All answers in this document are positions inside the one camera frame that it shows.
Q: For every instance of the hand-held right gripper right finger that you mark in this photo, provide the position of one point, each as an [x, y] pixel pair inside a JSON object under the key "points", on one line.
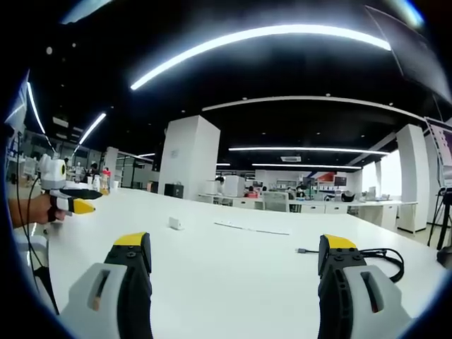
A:
{"points": [[356, 300]]}

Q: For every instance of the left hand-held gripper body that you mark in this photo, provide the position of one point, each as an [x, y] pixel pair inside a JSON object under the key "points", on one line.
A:
{"points": [[51, 173]]}

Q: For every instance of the ceiling air vent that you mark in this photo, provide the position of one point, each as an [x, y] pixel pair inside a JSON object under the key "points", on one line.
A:
{"points": [[290, 159]]}

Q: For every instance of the white flat strip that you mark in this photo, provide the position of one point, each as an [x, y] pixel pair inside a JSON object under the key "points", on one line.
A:
{"points": [[247, 227]]}

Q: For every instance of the white square pillar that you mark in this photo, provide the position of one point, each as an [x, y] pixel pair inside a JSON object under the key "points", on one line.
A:
{"points": [[189, 159]]}

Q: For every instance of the grey mesh office chair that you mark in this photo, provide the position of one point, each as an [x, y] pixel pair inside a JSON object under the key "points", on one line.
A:
{"points": [[274, 202]]}

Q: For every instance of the white desk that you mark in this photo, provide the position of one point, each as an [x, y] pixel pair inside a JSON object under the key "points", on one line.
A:
{"points": [[226, 268]]}

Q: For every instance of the row of white office desks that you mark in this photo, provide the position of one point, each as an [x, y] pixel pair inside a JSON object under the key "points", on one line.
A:
{"points": [[370, 212]]}

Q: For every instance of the black tripod stand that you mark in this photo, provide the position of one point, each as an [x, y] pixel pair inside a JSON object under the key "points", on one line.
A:
{"points": [[439, 215]]}

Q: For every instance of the white cabinet appliance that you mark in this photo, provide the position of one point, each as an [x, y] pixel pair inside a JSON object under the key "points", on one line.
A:
{"points": [[234, 185]]}

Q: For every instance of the person's left hand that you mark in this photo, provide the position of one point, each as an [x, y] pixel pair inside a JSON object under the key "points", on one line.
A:
{"points": [[44, 209]]}

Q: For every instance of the long ceiling light strip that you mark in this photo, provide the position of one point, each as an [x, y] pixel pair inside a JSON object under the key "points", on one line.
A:
{"points": [[303, 165], [92, 129], [35, 107], [307, 150], [247, 37]]}

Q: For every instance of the white cup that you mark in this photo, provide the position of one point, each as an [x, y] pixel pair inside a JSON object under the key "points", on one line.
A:
{"points": [[115, 185]]}

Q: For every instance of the display screen on stand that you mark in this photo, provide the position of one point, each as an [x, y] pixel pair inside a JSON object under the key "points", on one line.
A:
{"points": [[443, 152]]}

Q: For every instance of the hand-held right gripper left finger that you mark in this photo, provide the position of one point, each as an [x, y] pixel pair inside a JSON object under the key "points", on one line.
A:
{"points": [[106, 300]]}

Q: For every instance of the dark hanging ceiling panel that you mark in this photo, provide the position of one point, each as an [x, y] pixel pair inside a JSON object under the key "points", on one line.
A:
{"points": [[413, 53]]}

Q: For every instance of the white charger adapter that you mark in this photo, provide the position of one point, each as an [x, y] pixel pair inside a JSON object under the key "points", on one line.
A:
{"points": [[176, 223]]}

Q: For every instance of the black box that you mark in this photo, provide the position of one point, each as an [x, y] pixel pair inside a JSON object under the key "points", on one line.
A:
{"points": [[173, 190]]}

